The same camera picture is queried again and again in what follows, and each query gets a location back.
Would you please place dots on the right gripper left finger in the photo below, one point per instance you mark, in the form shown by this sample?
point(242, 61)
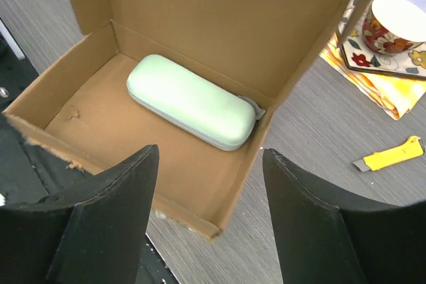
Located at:
point(92, 232)

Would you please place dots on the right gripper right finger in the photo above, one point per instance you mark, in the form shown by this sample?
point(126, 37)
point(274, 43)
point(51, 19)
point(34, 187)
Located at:
point(326, 234)

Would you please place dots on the yellow utility knife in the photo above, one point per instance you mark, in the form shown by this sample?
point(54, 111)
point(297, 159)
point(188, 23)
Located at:
point(410, 149)

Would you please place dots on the brown cardboard express box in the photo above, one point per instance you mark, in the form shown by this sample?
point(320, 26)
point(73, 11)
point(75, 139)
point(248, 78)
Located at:
point(80, 110)

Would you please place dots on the orange checkered folded cloth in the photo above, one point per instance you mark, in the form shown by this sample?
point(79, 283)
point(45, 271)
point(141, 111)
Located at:
point(396, 96)

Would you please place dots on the mint green glasses case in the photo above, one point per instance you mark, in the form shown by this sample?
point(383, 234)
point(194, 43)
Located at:
point(193, 103)

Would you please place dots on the square floral ceramic plate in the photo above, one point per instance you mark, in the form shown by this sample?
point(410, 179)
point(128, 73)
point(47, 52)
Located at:
point(358, 57)

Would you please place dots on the white ceramic bowl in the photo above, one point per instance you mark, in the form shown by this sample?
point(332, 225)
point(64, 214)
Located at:
point(393, 26)

